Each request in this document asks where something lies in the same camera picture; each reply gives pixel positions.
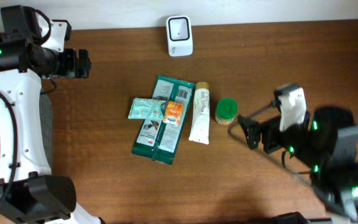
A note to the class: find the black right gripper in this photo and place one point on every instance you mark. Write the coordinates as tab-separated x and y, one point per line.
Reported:
272	128

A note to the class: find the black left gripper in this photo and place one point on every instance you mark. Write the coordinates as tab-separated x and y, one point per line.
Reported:
72	63

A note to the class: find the green lid jar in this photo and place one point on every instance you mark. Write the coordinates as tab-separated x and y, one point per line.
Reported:
226	110

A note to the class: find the white cream tube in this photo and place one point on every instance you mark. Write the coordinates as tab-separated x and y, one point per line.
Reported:
201	114

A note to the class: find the orange small packet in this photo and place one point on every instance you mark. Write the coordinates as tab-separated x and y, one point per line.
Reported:
173	113

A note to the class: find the light green sachet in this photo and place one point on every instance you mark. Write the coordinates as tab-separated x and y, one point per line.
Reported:
146	109

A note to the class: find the green 3M package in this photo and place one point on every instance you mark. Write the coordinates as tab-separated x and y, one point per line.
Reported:
157	140

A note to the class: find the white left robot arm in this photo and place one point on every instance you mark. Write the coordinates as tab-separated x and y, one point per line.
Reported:
32	50

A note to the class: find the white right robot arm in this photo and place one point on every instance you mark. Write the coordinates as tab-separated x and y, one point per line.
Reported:
325	141

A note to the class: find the white barcode scanner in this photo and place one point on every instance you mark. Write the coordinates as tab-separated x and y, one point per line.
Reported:
179	36

